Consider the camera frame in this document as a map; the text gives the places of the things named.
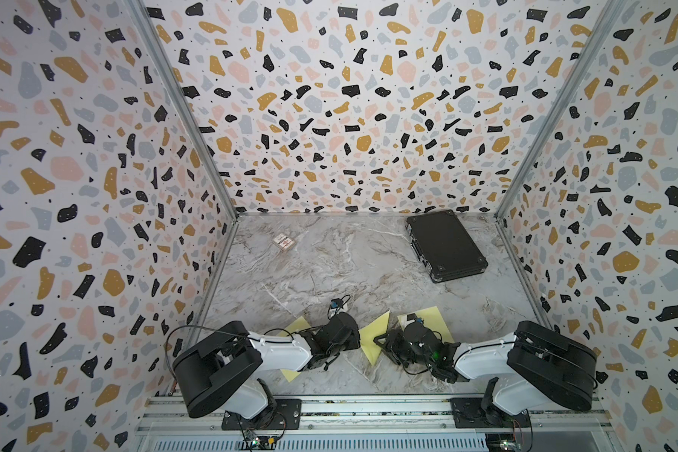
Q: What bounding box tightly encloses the small pink white card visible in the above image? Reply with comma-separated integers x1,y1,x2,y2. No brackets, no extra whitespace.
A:
272,233,296,252

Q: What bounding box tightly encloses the black hard case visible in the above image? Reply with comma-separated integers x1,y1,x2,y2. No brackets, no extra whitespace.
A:
406,210,488,284

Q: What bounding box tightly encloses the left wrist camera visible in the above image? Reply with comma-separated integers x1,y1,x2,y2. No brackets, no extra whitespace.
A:
327,299,345,319

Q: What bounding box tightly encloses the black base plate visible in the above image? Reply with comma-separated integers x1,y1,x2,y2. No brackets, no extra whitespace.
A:
449,397,530,429
221,399,302,431

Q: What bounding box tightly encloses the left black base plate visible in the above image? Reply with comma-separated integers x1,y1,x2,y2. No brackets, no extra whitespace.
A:
221,399,302,431

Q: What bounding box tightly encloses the small green circuit board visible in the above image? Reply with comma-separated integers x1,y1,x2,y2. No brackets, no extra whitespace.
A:
242,433,281,451

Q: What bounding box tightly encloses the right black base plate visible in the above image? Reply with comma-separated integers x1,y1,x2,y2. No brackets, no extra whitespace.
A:
449,397,530,429

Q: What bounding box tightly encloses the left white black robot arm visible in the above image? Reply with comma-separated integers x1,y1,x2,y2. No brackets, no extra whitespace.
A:
171,312,361,421

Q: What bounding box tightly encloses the yellow square paper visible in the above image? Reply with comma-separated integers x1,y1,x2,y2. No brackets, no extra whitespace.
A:
281,316,312,382
359,310,392,366
397,306,455,343

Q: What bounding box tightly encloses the aluminium mounting rail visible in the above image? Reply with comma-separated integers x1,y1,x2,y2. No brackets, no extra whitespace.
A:
130,395,623,451

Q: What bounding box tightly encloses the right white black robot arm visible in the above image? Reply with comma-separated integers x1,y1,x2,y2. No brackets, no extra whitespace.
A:
373,318,597,415

